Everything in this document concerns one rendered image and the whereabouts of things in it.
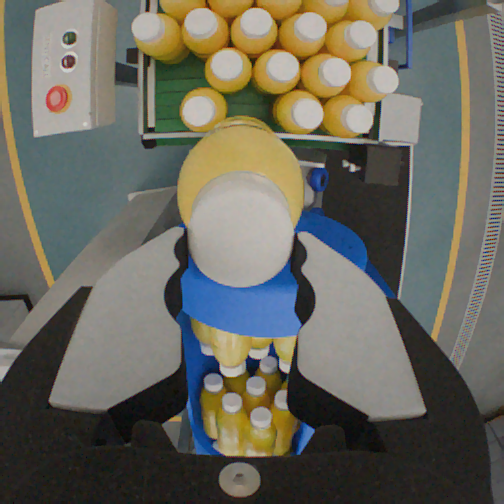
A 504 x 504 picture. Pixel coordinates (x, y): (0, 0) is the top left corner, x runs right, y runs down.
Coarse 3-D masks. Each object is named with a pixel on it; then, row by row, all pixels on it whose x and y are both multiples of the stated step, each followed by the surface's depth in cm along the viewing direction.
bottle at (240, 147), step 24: (240, 120) 21; (216, 144) 14; (240, 144) 14; (264, 144) 14; (192, 168) 14; (216, 168) 13; (240, 168) 13; (264, 168) 13; (288, 168) 14; (192, 192) 14; (288, 192) 14
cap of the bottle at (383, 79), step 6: (384, 66) 36; (372, 72) 37; (378, 72) 36; (384, 72) 36; (390, 72) 36; (372, 78) 37; (378, 78) 37; (384, 78) 37; (390, 78) 37; (396, 78) 36; (372, 84) 38; (378, 84) 37; (384, 84) 37; (390, 84) 37; (396, 84) 37; (378, 90) 38; (384, 90) 37; (390, 90) 37
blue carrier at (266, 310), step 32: (320, 224) 50; (352, 256) 40; (192, 288) 37; (224, 288) 34; (256, 288) 33; (288, 288) 34; (224, 320) 36; (256, 320) 35; (288, 320) 35; (192, 352) 60; (192, 384) 62; (192, 416) 58
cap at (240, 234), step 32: (224, 192) 11; (256, 192) 11; (192, 224) 11; (224, 224) 11; (256, 224) 11; (288, 224) 11; (192, 256) 12; (224, 256) 12; (256, 256) 12; (288, 256) 12
